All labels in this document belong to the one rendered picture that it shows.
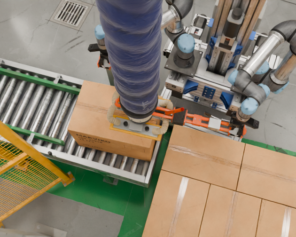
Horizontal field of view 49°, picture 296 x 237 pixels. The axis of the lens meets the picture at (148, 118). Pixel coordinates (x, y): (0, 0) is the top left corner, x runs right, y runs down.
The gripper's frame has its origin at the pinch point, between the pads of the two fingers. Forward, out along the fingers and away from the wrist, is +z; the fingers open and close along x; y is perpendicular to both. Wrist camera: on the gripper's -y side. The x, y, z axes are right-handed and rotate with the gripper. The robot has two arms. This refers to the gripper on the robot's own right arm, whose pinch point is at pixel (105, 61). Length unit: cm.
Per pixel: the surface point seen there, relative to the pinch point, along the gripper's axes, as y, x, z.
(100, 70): -40, 56, 124
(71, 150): -24, -48, 70
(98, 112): -1.6, -24.6, 29.6
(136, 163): 29, -45, 70
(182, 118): 57, -28, -2
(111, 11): 27, -37, -101
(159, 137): 46, -39, 11
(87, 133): -5, -42, 30
